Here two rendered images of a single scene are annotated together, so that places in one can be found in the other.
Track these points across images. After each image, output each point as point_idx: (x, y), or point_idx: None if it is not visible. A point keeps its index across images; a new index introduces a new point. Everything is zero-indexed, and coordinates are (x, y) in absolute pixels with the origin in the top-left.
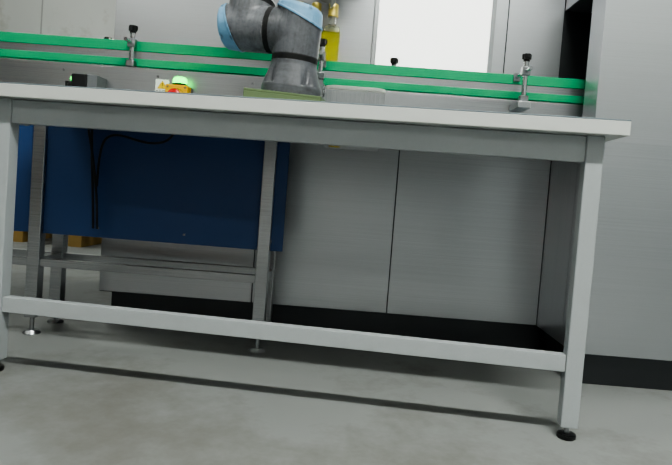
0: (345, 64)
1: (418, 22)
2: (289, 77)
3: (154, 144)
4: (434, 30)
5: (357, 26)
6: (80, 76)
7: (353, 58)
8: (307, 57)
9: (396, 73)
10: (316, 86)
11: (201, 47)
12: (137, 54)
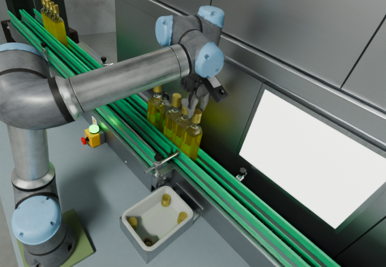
0: (191, 163)
1: (285, 147)
2: (25, 256)
3: None
4: (298, 163)
5: (233, 120)
6: None
7: (225, 140)
8: (34, 254)
9: (223, 196)
10: (47, 266)
11: (107, 110)
12: None
